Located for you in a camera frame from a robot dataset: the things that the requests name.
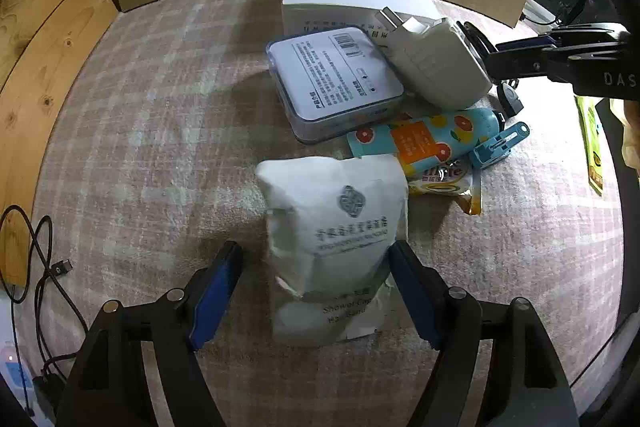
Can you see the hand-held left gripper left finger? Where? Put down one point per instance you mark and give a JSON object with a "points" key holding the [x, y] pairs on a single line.
{"points": [[215, 297]]}

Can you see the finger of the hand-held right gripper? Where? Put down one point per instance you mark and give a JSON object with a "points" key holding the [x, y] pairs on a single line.
{"points": [[520, 57]]}

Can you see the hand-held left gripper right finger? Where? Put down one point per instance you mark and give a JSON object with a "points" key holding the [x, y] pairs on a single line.
{"points": [[415, 302]]}

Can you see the lime green packet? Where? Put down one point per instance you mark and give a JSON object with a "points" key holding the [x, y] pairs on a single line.
{"points": [[592, 147]]}

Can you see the teal plastic clip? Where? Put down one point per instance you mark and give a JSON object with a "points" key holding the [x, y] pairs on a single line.
{"points": [[495, 149]]}

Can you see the teal fruit print bottle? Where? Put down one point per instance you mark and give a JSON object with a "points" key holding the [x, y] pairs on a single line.
{"points": [[425, 137]]}

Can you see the white paper pouch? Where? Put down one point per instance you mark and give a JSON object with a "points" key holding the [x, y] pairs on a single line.
{"points": [[330, 207]]}

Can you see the person's right hand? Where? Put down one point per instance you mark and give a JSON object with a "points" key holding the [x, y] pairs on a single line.
{"points": [[632, 117]]}

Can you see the white power adapter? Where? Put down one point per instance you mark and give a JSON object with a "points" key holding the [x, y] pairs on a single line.
{"points": [[440, 62]]}

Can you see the yellow snack packet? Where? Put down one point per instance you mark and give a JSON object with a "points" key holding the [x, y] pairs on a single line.
{"points": [[450, 181]]}

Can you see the pink plaid blanket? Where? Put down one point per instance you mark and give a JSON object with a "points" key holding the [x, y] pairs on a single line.
{"points": [[165, 117]]}

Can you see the white and blue charger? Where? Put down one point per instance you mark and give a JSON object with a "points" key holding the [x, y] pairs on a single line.
{"points": [[17, 377]]}

